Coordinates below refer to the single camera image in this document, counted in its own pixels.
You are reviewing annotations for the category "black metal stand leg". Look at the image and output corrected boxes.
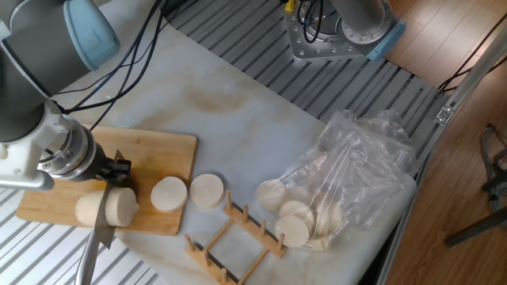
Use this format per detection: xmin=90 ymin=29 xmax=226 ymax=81
xmin=444 ymin=169 xmax=507 ymax=249

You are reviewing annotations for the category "aluminium frame beam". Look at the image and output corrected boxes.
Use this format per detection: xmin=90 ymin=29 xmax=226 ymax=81
xmin=375 ymin=23 xmax=507 ymax=285

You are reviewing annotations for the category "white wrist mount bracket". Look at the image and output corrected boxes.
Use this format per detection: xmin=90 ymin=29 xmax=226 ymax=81
xmin=0 ymin=101 xmax=74 ymax=192

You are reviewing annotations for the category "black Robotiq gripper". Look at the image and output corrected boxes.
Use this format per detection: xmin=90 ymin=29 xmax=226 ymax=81
xmin=73 ymin=144 xmax=132 ymax=187

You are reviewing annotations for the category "silver corner bracket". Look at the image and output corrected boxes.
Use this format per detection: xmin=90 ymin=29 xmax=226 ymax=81
xmin=434 ymin=104 xmax=455 ymax=126

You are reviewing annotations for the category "black floor cable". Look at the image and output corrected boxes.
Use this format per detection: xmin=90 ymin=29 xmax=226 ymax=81
xmin=437 ymin=11 xmax=507 ymax=94

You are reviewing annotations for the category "grey cable bundle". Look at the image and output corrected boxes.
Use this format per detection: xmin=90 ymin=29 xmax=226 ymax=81
xmin=478 ymin=124 xmax=507 ymax=215

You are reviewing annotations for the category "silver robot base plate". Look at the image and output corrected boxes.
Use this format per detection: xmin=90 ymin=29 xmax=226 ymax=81
xmin=283 ymin=0 xmax=397 ymax=63

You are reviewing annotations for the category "steel cleaver knife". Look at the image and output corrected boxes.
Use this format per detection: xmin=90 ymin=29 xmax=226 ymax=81
xmin=74 ymin=149 xmax=126 ymax=285

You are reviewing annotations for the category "large white radish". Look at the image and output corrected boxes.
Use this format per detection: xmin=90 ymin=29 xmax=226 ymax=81
xmin=74 ymin=190 xmax=105 ymax=228

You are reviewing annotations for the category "clear plastic bag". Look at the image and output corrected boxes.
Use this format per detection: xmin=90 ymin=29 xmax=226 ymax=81
xmin=255 ymin=108 xmax=419 ymax=253

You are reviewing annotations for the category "white radish slice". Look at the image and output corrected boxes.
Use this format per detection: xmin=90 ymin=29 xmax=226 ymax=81
xmin=315 ymin=203 xmax=344 ymax=238
xmin=278 ymin=199 xmax=316 ymax=230
xmin=150 ymin=176 xmax=189 ymax=214
xmin=189 ymin=173 xmax=225 ymax=210
xmin=273 ymin=215 xmax=312 ymax=249
xmin=105 ymin=187 xmax=140 ymax=228
xmin=307 ymin=235 xmax=332 ymax=253
xmin=256 ymin=179 xmax=288 ymax=212

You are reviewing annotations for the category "wooden peg rack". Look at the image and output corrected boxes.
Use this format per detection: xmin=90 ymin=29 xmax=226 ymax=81
xmin=185 ymin=191 xmax=287 ymax=285

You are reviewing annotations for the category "black cable bundle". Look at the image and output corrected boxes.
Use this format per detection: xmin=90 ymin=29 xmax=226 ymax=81
xmin=51 ymin=0 xmax=171 ymax=131

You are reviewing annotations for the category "bamboo cutting board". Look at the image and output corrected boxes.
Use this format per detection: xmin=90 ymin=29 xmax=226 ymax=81
xmin=16 ymin=125 xmax=198 ymax=237

